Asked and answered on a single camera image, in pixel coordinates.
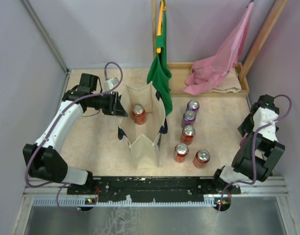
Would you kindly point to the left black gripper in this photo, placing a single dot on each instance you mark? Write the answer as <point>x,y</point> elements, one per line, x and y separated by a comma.
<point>115,107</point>

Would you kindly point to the red soda can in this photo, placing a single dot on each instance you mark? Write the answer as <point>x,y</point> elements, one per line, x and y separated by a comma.
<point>180,152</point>
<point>188,134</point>
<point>202,157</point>
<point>139,114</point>

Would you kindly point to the cream canvas tote bag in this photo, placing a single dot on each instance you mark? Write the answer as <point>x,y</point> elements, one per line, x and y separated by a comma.
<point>143,140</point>

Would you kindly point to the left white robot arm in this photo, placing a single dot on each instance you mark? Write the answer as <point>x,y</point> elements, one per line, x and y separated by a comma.
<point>42,158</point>

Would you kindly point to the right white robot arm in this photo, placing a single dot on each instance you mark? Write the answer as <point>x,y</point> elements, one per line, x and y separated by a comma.
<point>259,150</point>

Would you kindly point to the green hanging shirt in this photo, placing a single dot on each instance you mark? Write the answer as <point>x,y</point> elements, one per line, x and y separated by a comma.
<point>159,73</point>

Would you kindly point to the front purple soda can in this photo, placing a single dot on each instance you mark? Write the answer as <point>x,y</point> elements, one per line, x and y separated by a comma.
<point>189,118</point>

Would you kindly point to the purple soda can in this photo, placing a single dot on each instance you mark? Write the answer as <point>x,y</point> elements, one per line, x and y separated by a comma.
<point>193,105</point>
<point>189,118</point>

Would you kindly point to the wooden tray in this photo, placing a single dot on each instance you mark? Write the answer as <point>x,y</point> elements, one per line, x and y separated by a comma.
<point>181,71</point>

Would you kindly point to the back purple soda can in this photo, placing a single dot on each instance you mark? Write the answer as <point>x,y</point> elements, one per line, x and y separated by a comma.
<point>193,105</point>

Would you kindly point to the pink hanging cloth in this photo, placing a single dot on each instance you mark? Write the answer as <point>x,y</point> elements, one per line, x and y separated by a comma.
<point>208,73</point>

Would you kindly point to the beige folded cloth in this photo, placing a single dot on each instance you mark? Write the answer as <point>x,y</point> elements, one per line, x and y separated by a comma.
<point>230,84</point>

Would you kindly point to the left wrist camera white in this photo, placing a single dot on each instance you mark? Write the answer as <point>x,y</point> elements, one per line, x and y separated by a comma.
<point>110,83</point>

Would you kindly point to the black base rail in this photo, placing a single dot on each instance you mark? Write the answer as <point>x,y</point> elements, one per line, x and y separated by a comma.
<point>149,189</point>

